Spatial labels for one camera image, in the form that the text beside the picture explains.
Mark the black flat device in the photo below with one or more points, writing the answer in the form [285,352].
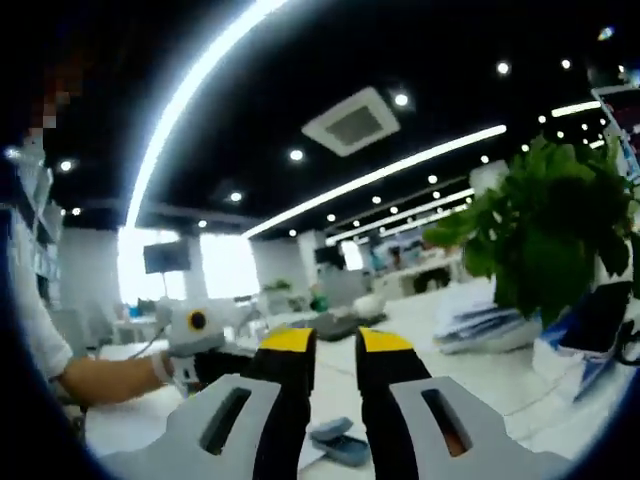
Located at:
[595,315]

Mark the small green plant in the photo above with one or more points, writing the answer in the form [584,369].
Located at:
[279,286]

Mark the green bottle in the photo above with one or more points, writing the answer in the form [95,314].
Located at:
[318,299]

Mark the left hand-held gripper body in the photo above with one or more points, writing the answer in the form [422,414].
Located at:
[180,325]

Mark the green potted plant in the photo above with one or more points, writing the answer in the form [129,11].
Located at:
[540,235]

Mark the stack of blue white booklets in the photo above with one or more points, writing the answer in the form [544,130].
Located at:
[480,325]

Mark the dark grey tray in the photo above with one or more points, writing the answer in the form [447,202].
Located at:
[350,327]

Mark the white shelf unit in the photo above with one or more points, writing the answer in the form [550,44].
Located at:
[45,215]

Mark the white rounded object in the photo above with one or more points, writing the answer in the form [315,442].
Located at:
[369,305]

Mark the curved ceiling light strip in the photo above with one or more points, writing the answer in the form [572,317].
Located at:
[492,134]
[132,207]

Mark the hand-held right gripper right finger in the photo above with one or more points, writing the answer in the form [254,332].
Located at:
[430,425]

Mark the blue white box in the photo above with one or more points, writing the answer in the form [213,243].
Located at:
[565,365]

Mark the black display screen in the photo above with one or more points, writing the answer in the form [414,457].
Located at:
[167,257]

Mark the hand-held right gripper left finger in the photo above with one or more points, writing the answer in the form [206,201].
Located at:
[225,420]

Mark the white ceiling air vent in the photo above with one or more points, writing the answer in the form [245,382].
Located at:
[350,122]

